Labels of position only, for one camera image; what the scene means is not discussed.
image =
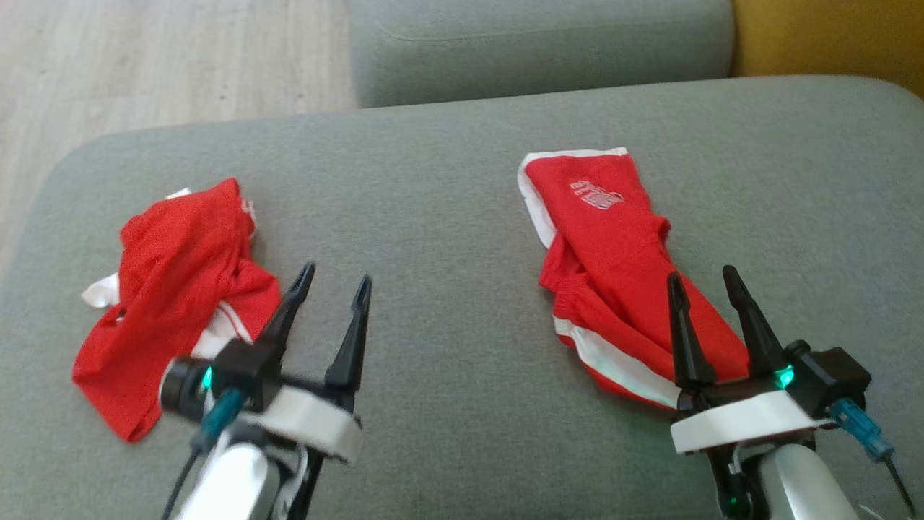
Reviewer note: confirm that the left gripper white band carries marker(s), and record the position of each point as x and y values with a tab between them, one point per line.
310	422

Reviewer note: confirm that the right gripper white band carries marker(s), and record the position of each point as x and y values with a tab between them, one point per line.
743	426

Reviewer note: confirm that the red shorts white waistband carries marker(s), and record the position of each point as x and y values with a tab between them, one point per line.
606	245

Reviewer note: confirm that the red Bulls jersey white sleeves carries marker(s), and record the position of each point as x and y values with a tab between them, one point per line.
180	267

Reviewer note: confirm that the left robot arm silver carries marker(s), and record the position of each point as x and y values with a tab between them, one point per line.
231	477

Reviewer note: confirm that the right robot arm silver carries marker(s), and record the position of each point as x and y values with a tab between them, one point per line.
794	484

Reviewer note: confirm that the large grey sofa ottoman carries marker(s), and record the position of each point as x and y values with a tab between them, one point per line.
447	217

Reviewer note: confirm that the large yellow sofa backrest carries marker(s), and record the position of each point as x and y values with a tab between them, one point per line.
830	36

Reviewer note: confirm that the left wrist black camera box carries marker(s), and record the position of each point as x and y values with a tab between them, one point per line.
231	372

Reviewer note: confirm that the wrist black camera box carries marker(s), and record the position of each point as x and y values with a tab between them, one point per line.
231	372
830	375

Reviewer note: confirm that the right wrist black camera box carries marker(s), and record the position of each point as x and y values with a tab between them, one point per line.
830	375

